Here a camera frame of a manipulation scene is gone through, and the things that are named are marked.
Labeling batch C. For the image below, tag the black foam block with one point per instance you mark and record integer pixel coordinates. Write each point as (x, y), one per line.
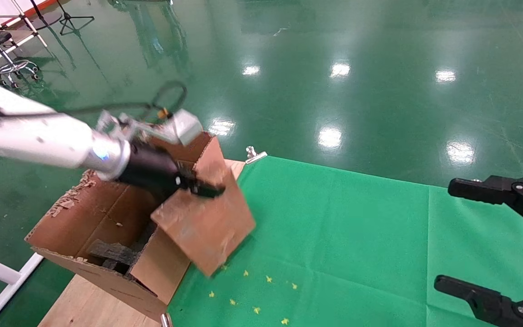
(111, 252)

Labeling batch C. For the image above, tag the large open brown carton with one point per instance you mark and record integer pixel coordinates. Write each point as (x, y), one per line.
(107, 213)

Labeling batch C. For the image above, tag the green table cloth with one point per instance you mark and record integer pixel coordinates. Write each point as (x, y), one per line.
(357, 236)

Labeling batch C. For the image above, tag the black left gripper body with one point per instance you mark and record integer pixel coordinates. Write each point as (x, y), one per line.
(152, 170)

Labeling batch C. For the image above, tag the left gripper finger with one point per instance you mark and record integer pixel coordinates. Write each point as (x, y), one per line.
(209, 190)

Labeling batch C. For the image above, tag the black tripod stand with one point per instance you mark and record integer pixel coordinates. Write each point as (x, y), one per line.
(68, 20)

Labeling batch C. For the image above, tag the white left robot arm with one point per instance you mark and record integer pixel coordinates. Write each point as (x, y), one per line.
(25, 131)

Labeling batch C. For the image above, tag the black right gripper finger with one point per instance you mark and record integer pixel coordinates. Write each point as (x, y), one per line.
(488, 304)
(488, 188)

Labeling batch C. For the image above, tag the silver metal clip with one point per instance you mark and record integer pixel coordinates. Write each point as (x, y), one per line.
(255, 155)
(166, 320)

